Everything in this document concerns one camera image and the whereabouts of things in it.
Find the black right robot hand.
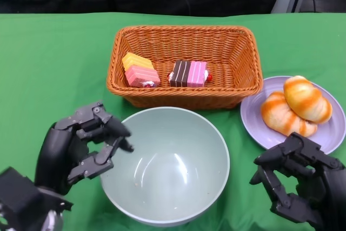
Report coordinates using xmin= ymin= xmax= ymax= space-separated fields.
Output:
xmin=249 ymin=132 xmax=346 ymax=229

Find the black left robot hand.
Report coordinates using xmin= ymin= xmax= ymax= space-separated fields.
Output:
xmin=35 ymin=100 xmax=135 ymax=196

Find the round orange striped bread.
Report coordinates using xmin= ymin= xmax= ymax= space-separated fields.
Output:
xmin=261 ymin=91 xmax=318 ymax=137

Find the shell shaped orange striped bread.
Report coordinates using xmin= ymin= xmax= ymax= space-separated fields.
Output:
xmin=283 ymin=75 xmax=333 ymax=123

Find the grey-green bowl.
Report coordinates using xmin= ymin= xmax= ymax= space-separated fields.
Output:
xmin=99 ymin=107 xmax=230 ymax=228

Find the pink and yellow cake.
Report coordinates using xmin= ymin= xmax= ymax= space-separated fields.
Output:
xmin=122 ymin=52 xmax=161 ymax=89

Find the pink and brown cake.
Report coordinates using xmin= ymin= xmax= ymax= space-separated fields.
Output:
xmin=167 ymin=60 xmax=212 ymax=88

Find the lavender plate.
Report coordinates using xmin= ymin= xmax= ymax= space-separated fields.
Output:
xmin=239 ymin=76 xmax=343 ymax=156

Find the orange wicker basket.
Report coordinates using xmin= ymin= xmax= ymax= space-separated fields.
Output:
xmin=106 ymin=25 xmax=264 ymax=109

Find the green tablecloth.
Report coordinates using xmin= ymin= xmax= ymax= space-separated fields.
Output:
xmin=0 ymin=11 xmax=346 ymax=231

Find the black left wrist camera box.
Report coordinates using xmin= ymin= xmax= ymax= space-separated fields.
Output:
xmin=0 ymin=167 xmax=74 ymax=231

